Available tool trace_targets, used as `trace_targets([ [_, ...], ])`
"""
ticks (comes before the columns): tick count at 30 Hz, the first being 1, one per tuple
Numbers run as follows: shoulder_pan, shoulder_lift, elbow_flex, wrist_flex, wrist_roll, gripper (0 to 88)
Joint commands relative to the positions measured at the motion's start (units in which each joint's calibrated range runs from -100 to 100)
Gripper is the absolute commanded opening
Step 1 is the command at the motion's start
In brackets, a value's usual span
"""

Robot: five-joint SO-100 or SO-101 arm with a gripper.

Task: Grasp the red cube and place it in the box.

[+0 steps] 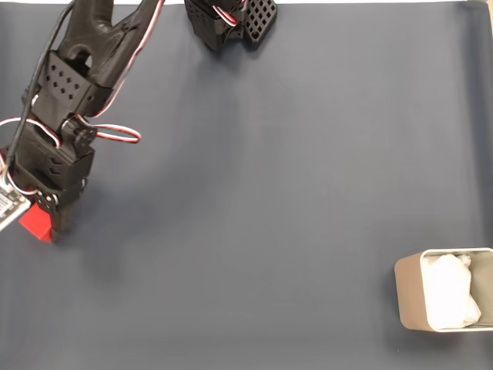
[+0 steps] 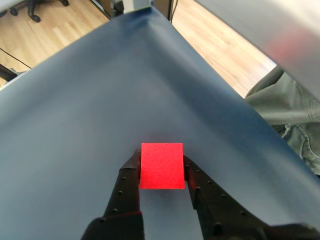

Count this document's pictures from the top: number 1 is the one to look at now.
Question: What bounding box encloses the red cube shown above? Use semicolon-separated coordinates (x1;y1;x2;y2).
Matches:
18;202;53;244

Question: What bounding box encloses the black camera cable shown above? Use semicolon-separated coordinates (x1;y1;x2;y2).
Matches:
5;0;76;174

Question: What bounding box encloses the red white servo wire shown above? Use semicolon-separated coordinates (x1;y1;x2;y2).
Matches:
0;0;166;193

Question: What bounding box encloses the beige rounded box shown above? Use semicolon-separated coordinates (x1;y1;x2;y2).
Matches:
394;247;493;333

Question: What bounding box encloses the white camera circuit board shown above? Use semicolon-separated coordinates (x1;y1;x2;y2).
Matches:
0;152;32;232

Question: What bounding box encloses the white crumpled cloth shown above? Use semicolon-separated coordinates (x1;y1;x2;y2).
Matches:
422;253;482;331

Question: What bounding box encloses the grey table mat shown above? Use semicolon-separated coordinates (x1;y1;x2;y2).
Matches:
0;2;493;370

